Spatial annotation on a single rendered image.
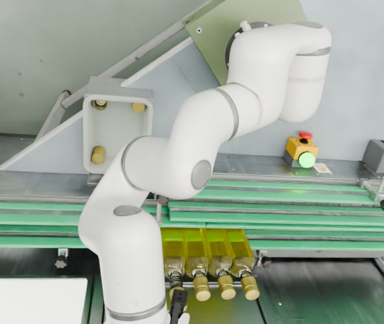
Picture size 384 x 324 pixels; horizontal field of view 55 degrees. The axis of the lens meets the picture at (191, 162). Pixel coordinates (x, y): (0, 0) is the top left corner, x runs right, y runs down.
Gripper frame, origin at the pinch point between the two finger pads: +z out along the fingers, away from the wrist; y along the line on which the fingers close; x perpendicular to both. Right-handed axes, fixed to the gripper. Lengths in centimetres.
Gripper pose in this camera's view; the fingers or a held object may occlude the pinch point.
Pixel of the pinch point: (178, 305)
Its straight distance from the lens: 85.9
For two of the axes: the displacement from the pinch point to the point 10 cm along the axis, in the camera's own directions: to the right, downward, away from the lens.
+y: 1.1, -8.7, -4.7
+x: -9.9, -1.6, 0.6
